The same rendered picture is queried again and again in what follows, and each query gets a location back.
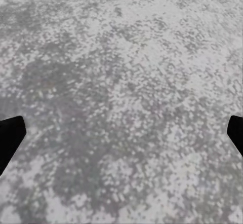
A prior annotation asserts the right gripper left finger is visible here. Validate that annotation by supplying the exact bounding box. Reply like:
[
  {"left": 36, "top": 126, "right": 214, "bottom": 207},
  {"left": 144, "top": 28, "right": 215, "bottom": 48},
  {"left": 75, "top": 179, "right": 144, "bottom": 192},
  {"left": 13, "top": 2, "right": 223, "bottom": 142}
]
[{"left": 0, "top": 116, "right": 26, "bottom": 176}]

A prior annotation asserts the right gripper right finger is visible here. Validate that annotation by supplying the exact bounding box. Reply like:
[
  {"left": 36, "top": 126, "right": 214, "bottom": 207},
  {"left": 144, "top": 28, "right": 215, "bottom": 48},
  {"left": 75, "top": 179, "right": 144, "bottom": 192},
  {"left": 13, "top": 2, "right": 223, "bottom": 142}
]
[{"left": 227, "top": 115, "right": 243, "bottom": 156}]

